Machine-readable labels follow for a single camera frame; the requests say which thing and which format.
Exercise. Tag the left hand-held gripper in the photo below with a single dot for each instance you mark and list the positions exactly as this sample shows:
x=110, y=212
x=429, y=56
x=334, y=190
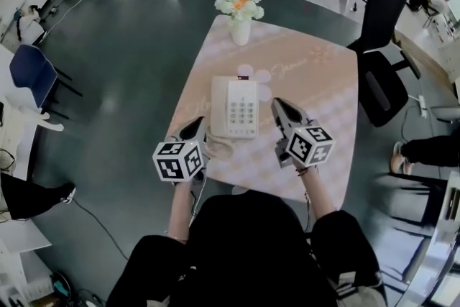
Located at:
x=176, y=161

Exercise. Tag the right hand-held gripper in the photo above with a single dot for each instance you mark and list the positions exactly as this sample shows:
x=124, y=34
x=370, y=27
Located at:
x=309, y=147

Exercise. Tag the beige telephone handset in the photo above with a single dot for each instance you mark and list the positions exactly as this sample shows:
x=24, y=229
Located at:
x=219, y=108

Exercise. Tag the beige telephone base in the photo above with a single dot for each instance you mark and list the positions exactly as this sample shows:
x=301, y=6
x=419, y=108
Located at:
x=244, y=108

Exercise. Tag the person's right forearm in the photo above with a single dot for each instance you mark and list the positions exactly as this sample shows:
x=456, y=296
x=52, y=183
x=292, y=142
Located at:
x=312, y=194

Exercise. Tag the person's left forearm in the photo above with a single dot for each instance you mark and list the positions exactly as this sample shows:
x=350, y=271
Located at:
x=179, y=212

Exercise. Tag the pink checkered tablecloth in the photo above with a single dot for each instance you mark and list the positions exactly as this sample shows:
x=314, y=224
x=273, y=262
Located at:
x=316, y=100

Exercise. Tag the black wrist band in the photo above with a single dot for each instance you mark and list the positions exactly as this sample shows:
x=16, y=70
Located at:
x=302, y=172

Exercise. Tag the white vase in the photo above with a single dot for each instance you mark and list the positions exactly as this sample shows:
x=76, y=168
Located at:
x=240, y=33

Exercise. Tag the black office chair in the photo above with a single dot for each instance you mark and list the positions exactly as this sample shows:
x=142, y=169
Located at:
x=381, y=57

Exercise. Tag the white flower bouquet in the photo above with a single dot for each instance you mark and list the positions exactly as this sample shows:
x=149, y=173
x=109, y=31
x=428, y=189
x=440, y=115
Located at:
x=239, y=5

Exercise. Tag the white power strip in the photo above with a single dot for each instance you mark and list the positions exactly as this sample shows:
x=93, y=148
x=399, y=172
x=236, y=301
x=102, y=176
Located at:
x=422, y=106

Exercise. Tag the person's black clothing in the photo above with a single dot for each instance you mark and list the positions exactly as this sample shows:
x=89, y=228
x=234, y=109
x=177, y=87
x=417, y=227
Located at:
x=251, y=255

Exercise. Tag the blue chair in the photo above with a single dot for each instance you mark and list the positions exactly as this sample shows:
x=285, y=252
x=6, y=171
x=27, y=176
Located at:
x=32, y=73

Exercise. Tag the white desk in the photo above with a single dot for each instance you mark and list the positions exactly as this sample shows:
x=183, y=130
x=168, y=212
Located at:
x=445, y=244
x=14, y=111

